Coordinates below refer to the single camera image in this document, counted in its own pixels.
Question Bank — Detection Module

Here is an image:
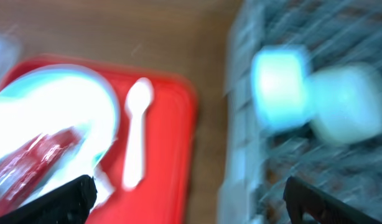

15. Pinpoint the red snack wrapper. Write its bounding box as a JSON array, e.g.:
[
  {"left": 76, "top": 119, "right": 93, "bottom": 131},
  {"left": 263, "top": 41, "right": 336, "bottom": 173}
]
[{"left": 0, "top": 128, "right": 82, "bottom": 216}]

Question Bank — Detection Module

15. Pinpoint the white plastic spoon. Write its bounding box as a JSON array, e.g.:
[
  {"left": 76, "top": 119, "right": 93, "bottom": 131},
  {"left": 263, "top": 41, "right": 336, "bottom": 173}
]
[{"left": 122, "top": 77, "right": 154, "bottom": 191}]

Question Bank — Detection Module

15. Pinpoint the light blue plate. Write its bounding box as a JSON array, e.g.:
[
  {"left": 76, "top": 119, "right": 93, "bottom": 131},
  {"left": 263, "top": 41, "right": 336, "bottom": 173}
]
[{"left": 0, "top": 64, "right": 120, "bottom": 207}]

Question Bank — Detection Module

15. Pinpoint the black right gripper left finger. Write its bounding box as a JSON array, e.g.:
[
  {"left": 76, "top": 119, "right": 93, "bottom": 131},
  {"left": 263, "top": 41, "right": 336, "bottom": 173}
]
[{"left": 0, "top": 175, "right": 97, "bottom": 224}]

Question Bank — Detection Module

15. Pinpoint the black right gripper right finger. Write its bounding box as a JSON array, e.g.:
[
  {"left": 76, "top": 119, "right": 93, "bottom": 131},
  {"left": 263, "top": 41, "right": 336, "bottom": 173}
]
[{"left": 283, "top": 176, "right": 382, "bottom": 224}]

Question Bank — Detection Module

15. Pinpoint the green bowl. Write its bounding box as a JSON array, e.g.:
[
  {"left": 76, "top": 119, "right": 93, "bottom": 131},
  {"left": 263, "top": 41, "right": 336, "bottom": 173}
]
[{"left": 309, "top": 63, "right": 382, "bottom": 146}]

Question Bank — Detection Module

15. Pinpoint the red serving tray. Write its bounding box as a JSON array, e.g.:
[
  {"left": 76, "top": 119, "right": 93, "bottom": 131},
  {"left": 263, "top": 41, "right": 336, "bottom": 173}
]
[{"left": 0, "top": 55, "right": 197, "bottom": 224}]

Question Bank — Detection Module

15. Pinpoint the grey dishwasher rack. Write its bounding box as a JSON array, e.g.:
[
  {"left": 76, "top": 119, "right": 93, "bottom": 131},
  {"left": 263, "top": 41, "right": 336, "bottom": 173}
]
[{"left": 218, "top": 0, "right": 382, "bottom": 223}]

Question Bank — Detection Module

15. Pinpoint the blue bowl with rice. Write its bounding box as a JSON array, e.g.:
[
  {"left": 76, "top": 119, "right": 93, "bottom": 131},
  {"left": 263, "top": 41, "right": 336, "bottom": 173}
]
[{"left": 251, "top": 45, "right": 312, "bottom": 134}]

